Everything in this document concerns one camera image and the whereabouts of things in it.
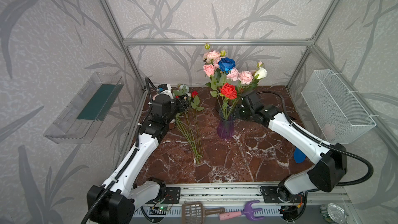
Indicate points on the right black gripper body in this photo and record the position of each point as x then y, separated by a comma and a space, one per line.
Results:
241, 112

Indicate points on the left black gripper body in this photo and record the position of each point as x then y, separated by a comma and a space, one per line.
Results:
184, 102

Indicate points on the large red rose stem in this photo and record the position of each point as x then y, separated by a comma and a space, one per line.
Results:
228, 95

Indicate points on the purple glass vase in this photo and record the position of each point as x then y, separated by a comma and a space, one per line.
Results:
225, 129

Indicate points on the white rose stem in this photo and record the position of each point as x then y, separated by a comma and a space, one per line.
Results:
249, 81

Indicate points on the pink flower stem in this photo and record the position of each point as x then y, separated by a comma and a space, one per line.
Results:
235, 79
213, 57
209, 70

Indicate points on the blue rose stem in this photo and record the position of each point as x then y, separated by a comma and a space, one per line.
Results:
226, 66

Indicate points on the dark red glass vase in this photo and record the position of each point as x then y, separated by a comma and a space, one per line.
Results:
217, 107

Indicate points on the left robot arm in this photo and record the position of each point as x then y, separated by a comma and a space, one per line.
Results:
116, 200

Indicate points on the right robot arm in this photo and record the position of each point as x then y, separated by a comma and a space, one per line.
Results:
329, 160

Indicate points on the bunch of artificial flowers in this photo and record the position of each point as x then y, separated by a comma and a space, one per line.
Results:
187, 122

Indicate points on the blue garden trowel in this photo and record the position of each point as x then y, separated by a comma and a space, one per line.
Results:
299, 156

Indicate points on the pink item in basket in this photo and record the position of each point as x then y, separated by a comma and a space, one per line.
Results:
329, 131

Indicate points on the purple pink garden fork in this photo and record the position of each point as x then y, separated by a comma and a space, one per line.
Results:
248, 212

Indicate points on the brown plastic scoop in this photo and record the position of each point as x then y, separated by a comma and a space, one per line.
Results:
195, 212

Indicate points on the metal tin can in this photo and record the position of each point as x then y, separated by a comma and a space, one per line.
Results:
333, 213

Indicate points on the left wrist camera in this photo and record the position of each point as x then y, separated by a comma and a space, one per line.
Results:
165, 89

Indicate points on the clear plastic wall shelf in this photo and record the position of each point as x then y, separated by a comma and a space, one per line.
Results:
79, 122

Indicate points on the white wire mesh basket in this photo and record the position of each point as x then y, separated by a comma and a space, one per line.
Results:
330, 101

